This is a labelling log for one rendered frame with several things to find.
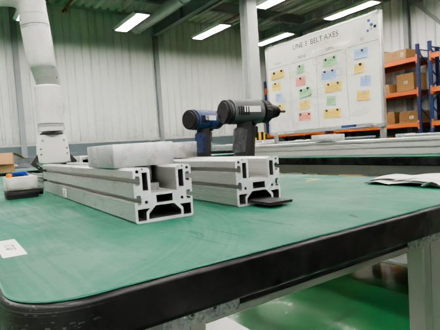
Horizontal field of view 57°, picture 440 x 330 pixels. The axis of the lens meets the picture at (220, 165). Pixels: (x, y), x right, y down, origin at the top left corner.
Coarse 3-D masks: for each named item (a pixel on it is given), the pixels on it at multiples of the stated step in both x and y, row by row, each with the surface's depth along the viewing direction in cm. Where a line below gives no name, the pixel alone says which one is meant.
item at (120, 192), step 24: (48, 168) 120; (72, 168) 95; (96, 168) 78; (120, 168) 67; (144, 168) 63; (168, 168) 68; (72, 192) 97; (96, 192) 84; (120, 192) 67; (144, 192) 63; (168, 192) 65; (120, 216) 68; (144, 216) 64; (168, 216) 65
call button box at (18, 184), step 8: (16, 176) 113; (24, 176) 112; (32, 176) 113; (8, 184) 110; (16, 184) 111; (24, 184) 112; (32, 184) 113; (8, 192) 110; (16, 192) 111; (24, 192) 112; (32, 192) 113; (40, 192) 117
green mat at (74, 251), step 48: (0, 192) 135; (48, 192) 124; (288, 192) 88; (336, 192) 83; (384, 192) 79; (432, 192) 75; (0, 240) 57; (48, 240) 55; (96, 240) 53; (144, 240) 51; (192, 240) 50; (240, 240) 48; (288, 240) 46; (48, 288) 35; (96, 288) 34
